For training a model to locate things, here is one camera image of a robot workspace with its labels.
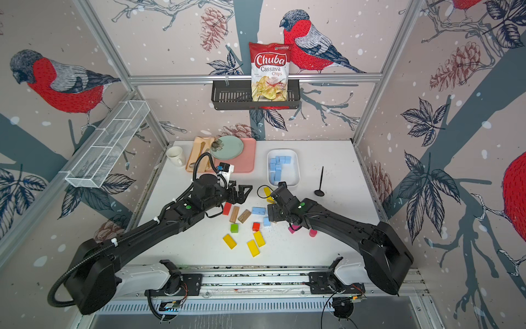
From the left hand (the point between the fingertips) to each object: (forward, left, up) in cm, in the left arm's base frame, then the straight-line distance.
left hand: (247, 181), depth 79 cm
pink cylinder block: (-14, -27, -18) cm, 35 cm away
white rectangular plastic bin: (+20, -20, -21) cm, 35 cm away
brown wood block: (-6, +3, -20) cm, 21 cm away
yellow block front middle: (-19, -2, -21) cm, 28 cm away
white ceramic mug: (+27, +43, -14) cm, 52 cm away
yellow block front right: (-15, -5, -22) cm, 27 cm away
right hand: (-5, -12, -13) cm, 19 cm away
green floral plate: (+37, +17, -20) cm, 46 cm away
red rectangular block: (-4, +10, -16) cm, 19 cm away
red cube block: (-11, -3, -19) cm, 22 cm away
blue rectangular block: (+19, -12, -21) cm, 31 cm away
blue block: (-9, -7, -19) cm, 22 cm away
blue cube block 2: (+27, -16, -19) cm, 37 cm away
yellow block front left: (-17, +8, -20) cm, 27 cm away
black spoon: (+7, -34, -21) cm, 40 cm away
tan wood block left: (-5, +7, -20) cm, 22 cm away
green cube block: (-11, +7, -21) cm, 24 cm away
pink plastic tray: (+28, +4, -21) cm, 35 cm away
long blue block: (-3, -4, -20) cm, 21 cm away
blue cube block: (+23, -10, -18) cm, 31 cm away
